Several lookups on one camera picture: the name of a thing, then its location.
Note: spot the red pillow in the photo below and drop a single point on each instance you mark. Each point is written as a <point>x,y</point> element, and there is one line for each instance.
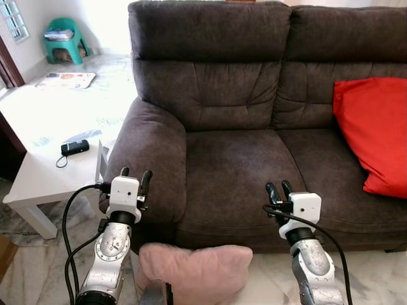
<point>375,127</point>

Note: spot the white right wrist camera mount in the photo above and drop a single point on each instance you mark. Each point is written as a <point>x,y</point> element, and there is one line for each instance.
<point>306,206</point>

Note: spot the brown wooden door frame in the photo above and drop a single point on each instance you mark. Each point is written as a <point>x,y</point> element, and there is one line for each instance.
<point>7,67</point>

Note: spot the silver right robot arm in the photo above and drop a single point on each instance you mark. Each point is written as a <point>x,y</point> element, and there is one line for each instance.
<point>311,267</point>

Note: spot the dark brown door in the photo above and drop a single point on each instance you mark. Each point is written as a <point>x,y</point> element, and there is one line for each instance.
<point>7,152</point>

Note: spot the pink cat face pillow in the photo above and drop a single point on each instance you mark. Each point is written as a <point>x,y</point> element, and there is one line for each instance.
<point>197,270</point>

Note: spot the stack of papers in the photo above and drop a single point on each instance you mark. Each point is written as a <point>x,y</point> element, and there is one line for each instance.
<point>62,35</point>

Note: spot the small black device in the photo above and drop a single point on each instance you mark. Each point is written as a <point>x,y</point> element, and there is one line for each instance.
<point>75,148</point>

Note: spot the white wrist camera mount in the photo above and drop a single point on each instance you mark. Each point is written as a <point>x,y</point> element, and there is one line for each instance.
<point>306,206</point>
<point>124,190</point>

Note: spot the small brown object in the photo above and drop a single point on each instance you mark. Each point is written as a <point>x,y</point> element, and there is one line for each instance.
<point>62,56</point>

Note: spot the dark brown fabric sofa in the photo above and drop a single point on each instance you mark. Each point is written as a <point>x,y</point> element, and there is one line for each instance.
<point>235,159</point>

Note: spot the grey robot leg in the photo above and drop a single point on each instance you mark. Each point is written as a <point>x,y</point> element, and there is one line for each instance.
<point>156,293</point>

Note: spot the printed floor mat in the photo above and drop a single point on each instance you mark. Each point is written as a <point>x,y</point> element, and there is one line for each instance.
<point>63,81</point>

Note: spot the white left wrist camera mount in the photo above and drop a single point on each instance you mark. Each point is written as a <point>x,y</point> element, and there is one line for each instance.
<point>124,190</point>

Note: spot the louvred glass window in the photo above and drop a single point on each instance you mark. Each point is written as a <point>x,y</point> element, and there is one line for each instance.
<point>13,22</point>

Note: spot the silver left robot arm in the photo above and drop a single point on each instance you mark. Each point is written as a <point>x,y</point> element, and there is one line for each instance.
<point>111,254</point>

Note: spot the white side table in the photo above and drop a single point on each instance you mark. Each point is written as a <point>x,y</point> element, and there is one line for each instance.
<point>57,178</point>

